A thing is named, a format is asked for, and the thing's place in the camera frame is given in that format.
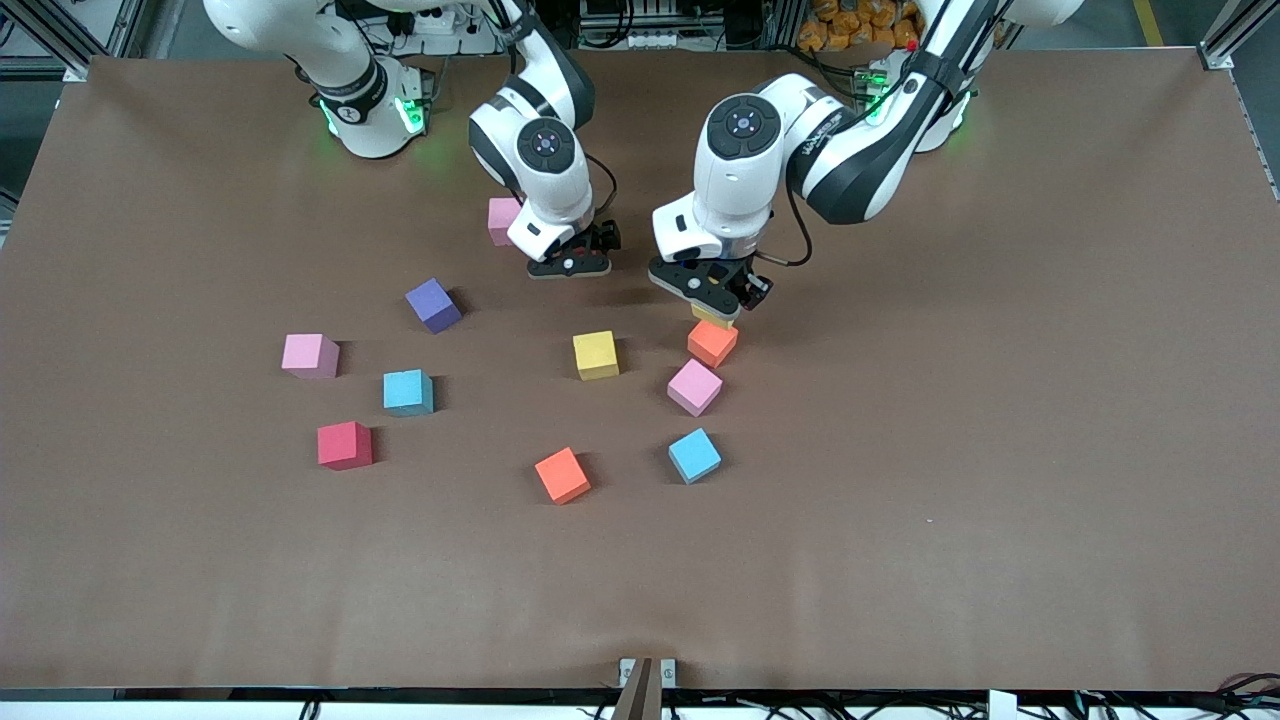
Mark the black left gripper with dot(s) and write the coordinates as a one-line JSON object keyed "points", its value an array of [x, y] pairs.
{"points": [[748, 280]]}

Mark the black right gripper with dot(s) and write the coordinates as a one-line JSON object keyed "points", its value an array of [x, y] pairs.
{"points": [[603, 236]]}

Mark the yellow foam cube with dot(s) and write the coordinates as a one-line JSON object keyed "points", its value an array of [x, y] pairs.
{"points": [[712, 321], [596, 355]]}

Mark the orange foam cube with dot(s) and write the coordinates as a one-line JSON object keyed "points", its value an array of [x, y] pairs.
{"points": [[712, 343], [562, 475]]}

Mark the pink foam cube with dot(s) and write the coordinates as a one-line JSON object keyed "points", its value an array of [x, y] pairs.
{"points": [[310, 355], [500, 220], [695, 387]]}

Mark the blue foam cube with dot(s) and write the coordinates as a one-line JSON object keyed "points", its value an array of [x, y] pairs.
{"points": [[694, 455], [408, 392]]}

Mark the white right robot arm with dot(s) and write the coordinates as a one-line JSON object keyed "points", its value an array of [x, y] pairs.
{"points": [[560, 190]]}

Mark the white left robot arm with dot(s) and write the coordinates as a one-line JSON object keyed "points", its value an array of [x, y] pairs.
{"points": [[735, 190]]}

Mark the purple foam cube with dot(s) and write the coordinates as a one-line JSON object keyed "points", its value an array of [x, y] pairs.
{"points": [[433, 305]]}

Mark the grey equipment box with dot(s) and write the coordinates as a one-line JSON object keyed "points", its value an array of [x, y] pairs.
{"points": [[640, 20]]}

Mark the white power strip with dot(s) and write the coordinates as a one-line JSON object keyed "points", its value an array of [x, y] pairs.
{"points": [[450, 45]]}

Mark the orange snack packets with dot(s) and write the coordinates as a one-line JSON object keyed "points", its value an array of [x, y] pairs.
{"points": [[850, 25]]}

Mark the brown paper table cover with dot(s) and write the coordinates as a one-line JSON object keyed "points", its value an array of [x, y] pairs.
{"points": [[900, 550]]}

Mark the red foam cube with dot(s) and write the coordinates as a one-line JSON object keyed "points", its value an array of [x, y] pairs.
{"points": [[344, 445]]}

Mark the brown wooden stick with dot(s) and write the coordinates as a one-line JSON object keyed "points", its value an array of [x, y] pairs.
{"points": [[640, 695]]}

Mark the small metal bracket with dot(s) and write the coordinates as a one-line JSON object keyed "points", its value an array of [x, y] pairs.
{"points": [[626, 670]]}

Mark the aluminium frame profile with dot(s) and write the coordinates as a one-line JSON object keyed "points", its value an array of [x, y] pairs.
{"points": [[70, 35], [1222, 42]]}

